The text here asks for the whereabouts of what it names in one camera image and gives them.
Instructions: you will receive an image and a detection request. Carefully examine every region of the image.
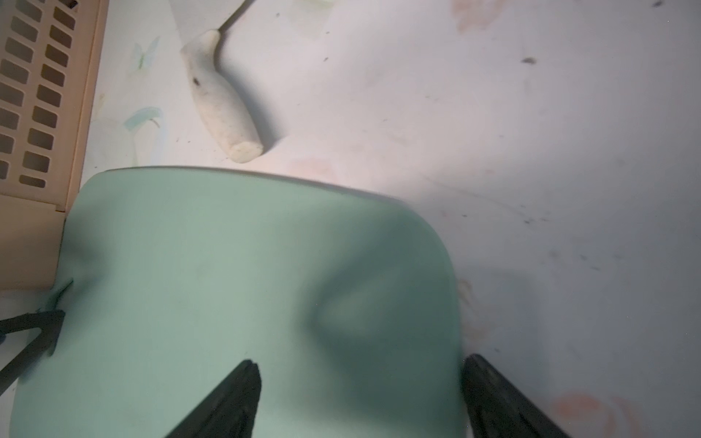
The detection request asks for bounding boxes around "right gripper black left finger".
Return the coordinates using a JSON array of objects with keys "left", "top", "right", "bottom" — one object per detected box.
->
[{"left": 167, "top": 360, "right": 262, "bottom": 438}]

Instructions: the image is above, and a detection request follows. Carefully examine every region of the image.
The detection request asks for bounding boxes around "green cutting board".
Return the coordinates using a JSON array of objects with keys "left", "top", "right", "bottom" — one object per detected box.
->
[{"left": 9, "top": 167, "right": 466, "bottom": 437}]

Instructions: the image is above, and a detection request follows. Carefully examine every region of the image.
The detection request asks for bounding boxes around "peach plastic file organizer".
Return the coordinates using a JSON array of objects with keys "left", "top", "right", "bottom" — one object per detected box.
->
[{"left": 1, "top": 0, "right": 109, "bottom": 290}]

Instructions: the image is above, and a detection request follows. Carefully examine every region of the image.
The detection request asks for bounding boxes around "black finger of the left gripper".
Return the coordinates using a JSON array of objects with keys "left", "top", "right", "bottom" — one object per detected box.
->
[{"left": 1, "top": 310, "right": 65, "bottom": 394}]

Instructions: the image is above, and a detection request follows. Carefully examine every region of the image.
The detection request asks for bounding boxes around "cream white cleaver knife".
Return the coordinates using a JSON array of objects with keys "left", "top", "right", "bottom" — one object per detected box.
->
[{"left": 170, "top": 0, "right": 265, "bottom": 164}]

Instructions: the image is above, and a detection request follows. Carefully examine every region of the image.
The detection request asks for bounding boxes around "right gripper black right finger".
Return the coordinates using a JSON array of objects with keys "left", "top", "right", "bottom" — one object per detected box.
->
[{"left": 461, "top": 354, "right": 569, "bottom": 438}]

